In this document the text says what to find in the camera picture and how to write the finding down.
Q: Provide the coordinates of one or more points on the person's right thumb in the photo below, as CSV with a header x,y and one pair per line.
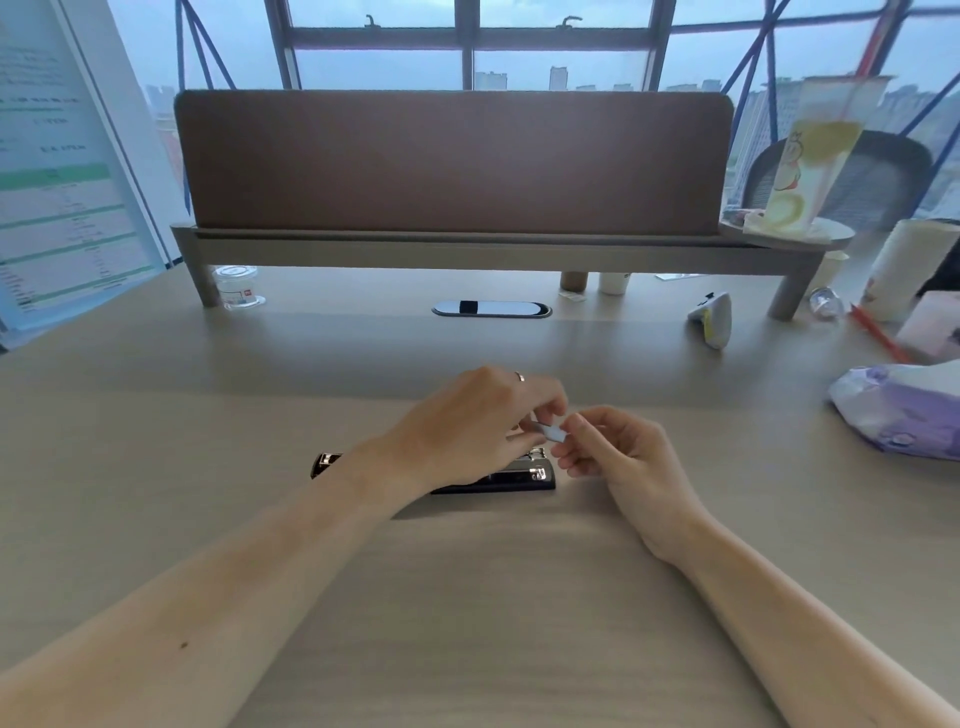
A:
x,y
596,418

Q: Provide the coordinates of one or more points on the grey desk shelf riser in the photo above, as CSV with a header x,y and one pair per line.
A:
x,y
480,251

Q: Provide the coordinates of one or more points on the red pen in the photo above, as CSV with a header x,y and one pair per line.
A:
x,y
877,334

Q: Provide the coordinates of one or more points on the round grey tray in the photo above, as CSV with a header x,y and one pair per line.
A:
x,y
825,231

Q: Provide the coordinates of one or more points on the white paper cup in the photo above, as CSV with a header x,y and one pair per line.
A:
x,y
613,282

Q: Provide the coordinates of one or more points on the small white piece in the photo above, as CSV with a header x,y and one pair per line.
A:
x,y
553,431

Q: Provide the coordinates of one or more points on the pink box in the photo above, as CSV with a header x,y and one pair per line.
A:
x,y
934,326

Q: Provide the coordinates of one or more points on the white paper sheet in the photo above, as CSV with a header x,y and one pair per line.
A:
x,y
681,276

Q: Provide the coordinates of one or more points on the clear plastic jar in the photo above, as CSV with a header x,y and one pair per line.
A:
x,y
238,287

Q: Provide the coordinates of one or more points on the person's left hand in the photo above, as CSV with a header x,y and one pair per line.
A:
x,y
457,427

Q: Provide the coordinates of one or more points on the purple wet wipes pack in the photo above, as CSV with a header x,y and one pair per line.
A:
x,y
900,409

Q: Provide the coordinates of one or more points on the person's left fingers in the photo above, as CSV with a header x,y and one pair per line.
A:
x,y
540,401

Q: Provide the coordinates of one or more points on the person's right hand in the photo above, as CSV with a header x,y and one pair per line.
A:
x,y
637,472

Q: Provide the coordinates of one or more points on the person's left forearm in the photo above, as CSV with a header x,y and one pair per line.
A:
x,y
202,592

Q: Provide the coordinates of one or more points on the dark window frame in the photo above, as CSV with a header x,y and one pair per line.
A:
x,y
465,39

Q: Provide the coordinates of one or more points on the computer monitor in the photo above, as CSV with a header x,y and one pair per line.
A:
x,y
60,172

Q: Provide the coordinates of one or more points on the white paper towel roll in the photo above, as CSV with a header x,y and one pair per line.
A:
x,y
904,270

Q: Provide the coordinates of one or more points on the brown desk divider panel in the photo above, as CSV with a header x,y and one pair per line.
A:
x,y
450,161

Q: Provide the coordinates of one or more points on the clear lemon drink cup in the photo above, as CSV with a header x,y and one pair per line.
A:
x,y
821,150

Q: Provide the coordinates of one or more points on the brown paper cup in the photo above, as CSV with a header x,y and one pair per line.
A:
x,y
574,281

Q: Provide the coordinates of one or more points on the person's right forearm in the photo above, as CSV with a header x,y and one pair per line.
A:
x,y
795,637

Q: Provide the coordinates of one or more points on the grey mesh office chair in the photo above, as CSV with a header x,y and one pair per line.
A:
x,y
885,180

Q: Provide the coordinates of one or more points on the crumpled silver foil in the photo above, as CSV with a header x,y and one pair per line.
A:
x,y
826,304

